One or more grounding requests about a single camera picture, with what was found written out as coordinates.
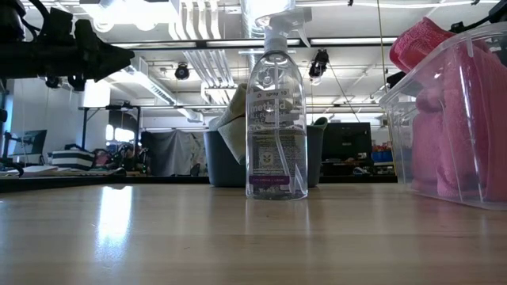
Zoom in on blue storage bins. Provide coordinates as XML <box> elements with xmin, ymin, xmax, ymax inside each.
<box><xmin>372</xmin><ymin>149</ymin><xmax>394</xmax><ymax>163</ymax></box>

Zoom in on black monitor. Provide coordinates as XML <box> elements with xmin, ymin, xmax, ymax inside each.
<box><xmin>321</xmin><ymin>121</ymin><xmax>373</xmax><ymax>162</ymax></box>

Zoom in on small dark monitor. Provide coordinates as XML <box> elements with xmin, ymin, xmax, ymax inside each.
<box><xmin>10</xmin><ymin>129</ymin><xmax>48</xmax><ymax>158</ymax></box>

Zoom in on black ceiling spotlight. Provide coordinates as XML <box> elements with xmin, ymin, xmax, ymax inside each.
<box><xmin>173</xmin><ymin>62</ymin><xmax>191</xmax><ymax>82</ymax></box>

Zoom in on grey cloth cover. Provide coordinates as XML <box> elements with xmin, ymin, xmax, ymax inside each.
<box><xmin>151</xmin><ymin>129</ymin><xmax>207</xmax><ymax>177</ymax></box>

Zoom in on black hanging fixture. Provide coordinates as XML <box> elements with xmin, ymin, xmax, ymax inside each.
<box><xmin>308</xmin><ymin>48</ymin><xmax>330</xmax><ymax>86</ymax></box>

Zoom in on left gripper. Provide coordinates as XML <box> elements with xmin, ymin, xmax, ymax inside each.
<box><xmin>27</xmin><ymin>18</ymin><xmax>135</xmax><ymax>92</ymax></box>

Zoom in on black overhead beam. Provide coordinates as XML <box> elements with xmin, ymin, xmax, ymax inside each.
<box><xmin>106</xmin><ymin>37</ymin><xmax>398</xmax><ymax>51</ymax></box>

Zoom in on clear plastic bin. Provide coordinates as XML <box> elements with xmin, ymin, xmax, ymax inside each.
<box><xmin>379</xmin><ymin>21</ymin><xmax>507</xmax><ymax>211</ymax></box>

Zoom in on pink microfiber towel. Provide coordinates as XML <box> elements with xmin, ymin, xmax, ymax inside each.
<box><xmin>390</xmin><ymin>16</ymin><xmax>455</xmax><ymax>74</ymax></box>
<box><xmin>435</xmin><ymin>39</ymin><xmax>507</xmax><ymax>203</ymax></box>
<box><xmin>410</xmin><ymin>85</ymin><xmax>452</xmax><ymax>199</ymax></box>

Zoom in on black aluminium table frame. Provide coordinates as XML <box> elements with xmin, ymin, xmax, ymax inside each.
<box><xmin>0</xmin><ymin>175</ymin><xmax>398</xmax><ymax>194</ymax></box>

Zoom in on green microfiber towel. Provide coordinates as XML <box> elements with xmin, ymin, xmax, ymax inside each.
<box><xmin>208</xmin><ymin>82</ymin><xmax>249</xmax><ymax>120</ymax></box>
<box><xmin>216</xmin><ymin>114</ymin><xmax>249</xmax><ymax>165</ymax></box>

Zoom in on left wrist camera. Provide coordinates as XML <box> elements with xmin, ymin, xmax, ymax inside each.
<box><xmin>39</xmin><ymin>6</ymin><xmax>75</xmax><ymax>43</ymax></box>

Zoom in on striped bag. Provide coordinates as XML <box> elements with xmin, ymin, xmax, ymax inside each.
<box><xmin>50</xmin><ymin>148</ymin><xmax>97</xmax><ymax>172</ymax></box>

